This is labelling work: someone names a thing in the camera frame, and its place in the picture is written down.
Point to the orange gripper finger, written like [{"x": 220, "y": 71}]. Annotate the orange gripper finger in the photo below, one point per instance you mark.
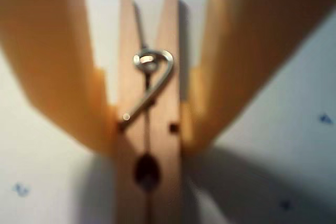
[
  {"x": 52, "y": 58},
  {"x": 249, "y": 37}
]

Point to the wooden clothespin with metal spring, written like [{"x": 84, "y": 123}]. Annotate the wooden clothespin with metal spring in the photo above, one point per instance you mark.
[{"x": 164, "y": 145}]

